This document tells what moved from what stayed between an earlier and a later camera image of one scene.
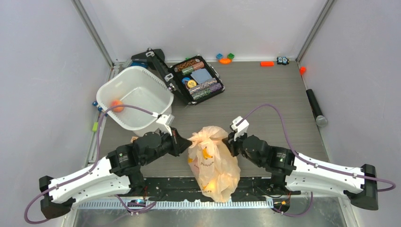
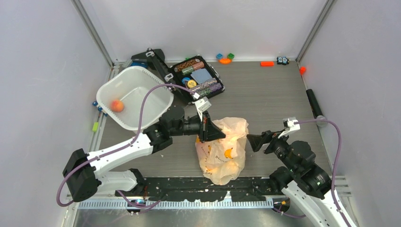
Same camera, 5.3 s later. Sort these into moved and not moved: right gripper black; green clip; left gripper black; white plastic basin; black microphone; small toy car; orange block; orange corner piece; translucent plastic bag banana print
Moved: left gripper black; right gripper black; translucent plastic bag banana print
Not moved: orange corner piece; white plastic basin; black microphone; green clip; small toy car; orange block
